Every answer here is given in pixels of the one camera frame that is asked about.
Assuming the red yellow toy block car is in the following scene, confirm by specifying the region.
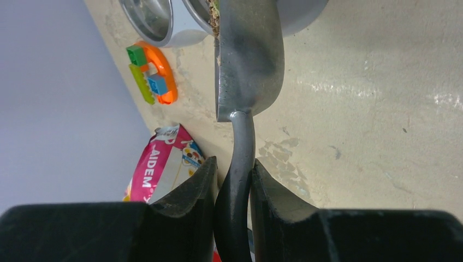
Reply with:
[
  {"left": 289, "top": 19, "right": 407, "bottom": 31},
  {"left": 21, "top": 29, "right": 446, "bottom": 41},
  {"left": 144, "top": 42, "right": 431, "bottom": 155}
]
[{"left": 212, "top": 251, "right": 222, "bottom": 262}]

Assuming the grey double pet bowl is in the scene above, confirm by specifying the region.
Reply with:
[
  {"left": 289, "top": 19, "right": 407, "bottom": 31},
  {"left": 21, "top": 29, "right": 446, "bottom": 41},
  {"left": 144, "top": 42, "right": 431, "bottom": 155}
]
[{"left": 120, "top": 0, "right": 327, "bottom": 47}]

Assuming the pet food bag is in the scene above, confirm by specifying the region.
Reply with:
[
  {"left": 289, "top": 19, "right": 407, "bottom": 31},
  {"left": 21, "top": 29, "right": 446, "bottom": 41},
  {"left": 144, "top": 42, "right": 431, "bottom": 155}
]
[{"left": 122, "top": 124, "right": 205, "bottom": 204}]

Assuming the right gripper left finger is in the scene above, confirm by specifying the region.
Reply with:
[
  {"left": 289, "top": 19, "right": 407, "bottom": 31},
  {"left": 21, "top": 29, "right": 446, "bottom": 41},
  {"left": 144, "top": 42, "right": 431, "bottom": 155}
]
[{"left": 1, "top": 157, "right": 217, "bottom": 261}]

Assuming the metal food scoop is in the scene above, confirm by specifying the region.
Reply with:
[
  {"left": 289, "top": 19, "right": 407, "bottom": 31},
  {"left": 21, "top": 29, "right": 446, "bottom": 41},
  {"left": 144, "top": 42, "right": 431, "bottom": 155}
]
[{"left": 213, "top": 1, "right": 284, "bottom": 261}]

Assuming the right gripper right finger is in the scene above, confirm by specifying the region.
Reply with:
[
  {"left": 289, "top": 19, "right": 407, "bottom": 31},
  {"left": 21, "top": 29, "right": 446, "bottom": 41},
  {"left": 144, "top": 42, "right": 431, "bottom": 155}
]
[{"left": 251, "top": 162, "right": 462, "bottom": 261}]

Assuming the orange green toy block piece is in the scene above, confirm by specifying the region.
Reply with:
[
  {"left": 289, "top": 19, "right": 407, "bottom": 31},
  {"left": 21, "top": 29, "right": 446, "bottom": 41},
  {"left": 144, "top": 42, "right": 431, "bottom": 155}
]
[{"left": 126, "top": 41, "right": 178, "bottom": 105}]

